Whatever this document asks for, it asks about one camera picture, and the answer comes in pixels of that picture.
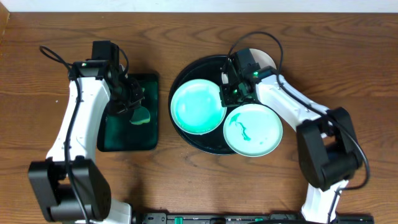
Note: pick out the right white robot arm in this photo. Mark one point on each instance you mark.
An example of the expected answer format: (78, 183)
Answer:
(328, 151)

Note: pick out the mint green plate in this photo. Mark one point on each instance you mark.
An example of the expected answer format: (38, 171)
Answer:
(196, 107)
(252, 130)

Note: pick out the black round tray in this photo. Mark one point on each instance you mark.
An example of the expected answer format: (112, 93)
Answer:
(209, 68)

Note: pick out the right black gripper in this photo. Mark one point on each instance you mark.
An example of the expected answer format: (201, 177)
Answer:
(226, 100)

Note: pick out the pink white plate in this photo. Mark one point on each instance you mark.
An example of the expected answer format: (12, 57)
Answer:
(261, 59)

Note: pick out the black rectangular water tray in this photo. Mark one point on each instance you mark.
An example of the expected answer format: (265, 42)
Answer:
(116, 133)

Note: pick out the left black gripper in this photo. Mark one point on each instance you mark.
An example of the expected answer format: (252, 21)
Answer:
(134, 94)

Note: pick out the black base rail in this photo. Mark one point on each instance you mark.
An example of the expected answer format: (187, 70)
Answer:
(163, 218)

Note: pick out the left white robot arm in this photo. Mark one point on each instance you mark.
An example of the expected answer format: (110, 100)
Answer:
(68, 185)

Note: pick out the green sponge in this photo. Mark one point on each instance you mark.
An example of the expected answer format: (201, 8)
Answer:
(140, 116)

